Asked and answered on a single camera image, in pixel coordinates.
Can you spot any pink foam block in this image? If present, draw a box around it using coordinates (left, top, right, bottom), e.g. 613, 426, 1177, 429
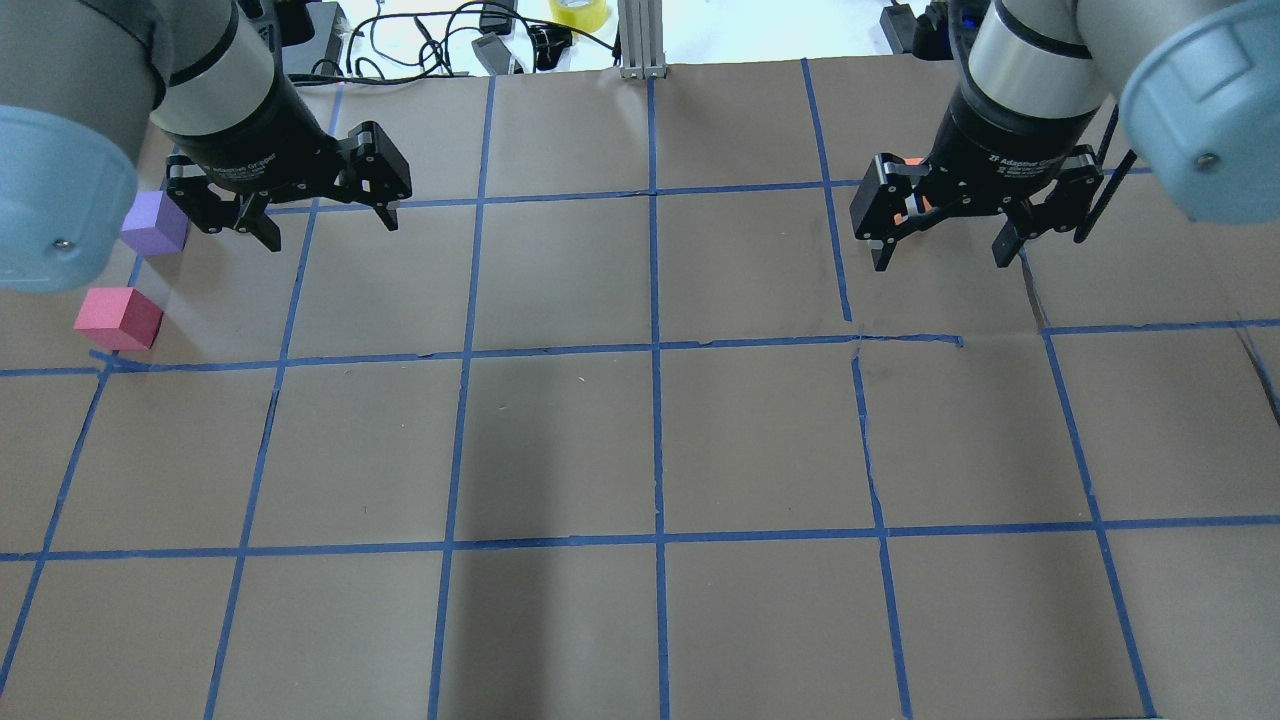
73, 287, 164, 351

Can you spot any yellow tape roll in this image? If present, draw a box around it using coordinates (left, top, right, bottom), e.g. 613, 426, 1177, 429
547, 0, 609, 33

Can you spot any purple foam block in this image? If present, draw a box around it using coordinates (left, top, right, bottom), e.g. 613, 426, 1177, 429
119, 190, 189, 258

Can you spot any black power adapter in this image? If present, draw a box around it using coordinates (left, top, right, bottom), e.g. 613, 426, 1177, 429
879, 1, 918, 54

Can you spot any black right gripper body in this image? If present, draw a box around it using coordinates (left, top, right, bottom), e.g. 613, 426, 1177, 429
925, 88, 1098, 206

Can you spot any aluminium frame post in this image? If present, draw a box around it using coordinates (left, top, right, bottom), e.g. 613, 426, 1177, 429
617, 0, 668, 79

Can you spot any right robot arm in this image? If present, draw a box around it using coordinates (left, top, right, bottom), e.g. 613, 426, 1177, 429
850, 1, 1279, 272

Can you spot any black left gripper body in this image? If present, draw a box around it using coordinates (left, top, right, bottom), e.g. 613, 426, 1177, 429
151, 78, 342, 201

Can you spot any orange foam block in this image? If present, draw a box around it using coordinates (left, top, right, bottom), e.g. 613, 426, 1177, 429
893, 158, 933, 225

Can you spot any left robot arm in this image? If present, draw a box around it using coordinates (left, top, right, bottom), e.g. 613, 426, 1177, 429
1, 1, 413, 293

